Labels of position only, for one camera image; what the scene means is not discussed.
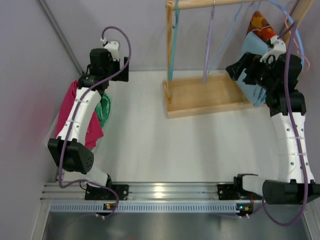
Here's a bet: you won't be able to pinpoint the green trousers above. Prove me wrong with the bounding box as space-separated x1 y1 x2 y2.
95 92 111 129

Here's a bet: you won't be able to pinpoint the lilac hanger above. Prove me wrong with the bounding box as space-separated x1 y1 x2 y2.
202 0 216 84

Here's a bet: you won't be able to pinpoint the pink trousers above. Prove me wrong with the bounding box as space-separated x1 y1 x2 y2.
54 80 104 149

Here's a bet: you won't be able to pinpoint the teal hanger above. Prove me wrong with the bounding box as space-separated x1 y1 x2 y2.
166 0 180 82

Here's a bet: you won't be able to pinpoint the light blue hanger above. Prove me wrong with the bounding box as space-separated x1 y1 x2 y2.
206 0 245 74

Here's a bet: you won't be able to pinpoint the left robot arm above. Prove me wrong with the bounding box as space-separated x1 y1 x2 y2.
47 48 131 191

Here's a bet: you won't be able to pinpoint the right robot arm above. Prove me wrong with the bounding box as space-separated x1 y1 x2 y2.
225 52 320 205

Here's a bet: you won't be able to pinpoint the light blue trousers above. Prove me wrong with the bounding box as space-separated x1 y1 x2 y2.
236 32 269 107

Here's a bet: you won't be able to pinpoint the orange patterned trousers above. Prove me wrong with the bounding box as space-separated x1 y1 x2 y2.
246 11 276 44

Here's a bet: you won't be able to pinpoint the wooden clothes rack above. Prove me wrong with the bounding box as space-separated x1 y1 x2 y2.
162 0 318 120

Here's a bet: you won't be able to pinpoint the white plastic basket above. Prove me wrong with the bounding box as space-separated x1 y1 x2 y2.
43 90 115 151

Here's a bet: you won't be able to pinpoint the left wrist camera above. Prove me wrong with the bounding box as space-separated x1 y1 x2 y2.
100 37 120 62

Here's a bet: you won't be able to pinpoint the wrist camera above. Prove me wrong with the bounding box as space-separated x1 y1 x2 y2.
100 37 120 62
259 35 287 63

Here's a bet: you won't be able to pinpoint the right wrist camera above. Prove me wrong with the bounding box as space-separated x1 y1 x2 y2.
259 35 287 63

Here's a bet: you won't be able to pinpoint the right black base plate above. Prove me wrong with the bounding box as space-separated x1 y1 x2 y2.
217 183 262 201

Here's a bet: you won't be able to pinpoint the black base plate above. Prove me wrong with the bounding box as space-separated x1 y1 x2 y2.
217 183 262 201
84 184 129 201

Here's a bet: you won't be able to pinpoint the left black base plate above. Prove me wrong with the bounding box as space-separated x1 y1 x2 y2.
84 184 129 201

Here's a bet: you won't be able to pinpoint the aluminium mounting rail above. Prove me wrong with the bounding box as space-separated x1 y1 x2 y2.
39 181 313 202

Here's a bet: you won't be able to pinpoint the grey slotted cable duct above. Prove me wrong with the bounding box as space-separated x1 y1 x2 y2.
50 202 251 214

